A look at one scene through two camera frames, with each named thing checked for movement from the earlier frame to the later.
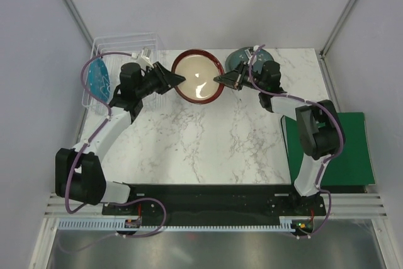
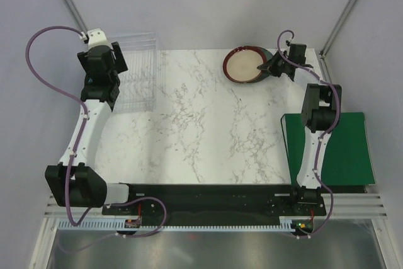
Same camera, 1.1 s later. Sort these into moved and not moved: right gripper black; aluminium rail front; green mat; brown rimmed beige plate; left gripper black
Moved: left gripper black; right gripper black; brown rimmed beige plate
Not moved: green mat; aluminium rail front
